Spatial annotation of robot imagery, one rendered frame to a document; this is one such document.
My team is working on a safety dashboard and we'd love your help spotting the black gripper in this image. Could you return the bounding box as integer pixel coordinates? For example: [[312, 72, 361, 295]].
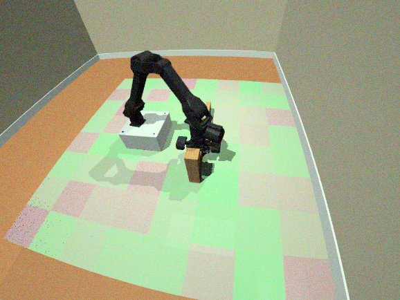
[[176, 134, 221, 157]]

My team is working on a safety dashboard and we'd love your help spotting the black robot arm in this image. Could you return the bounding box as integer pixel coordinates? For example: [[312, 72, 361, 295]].
[[122, 50, 225, 144]]

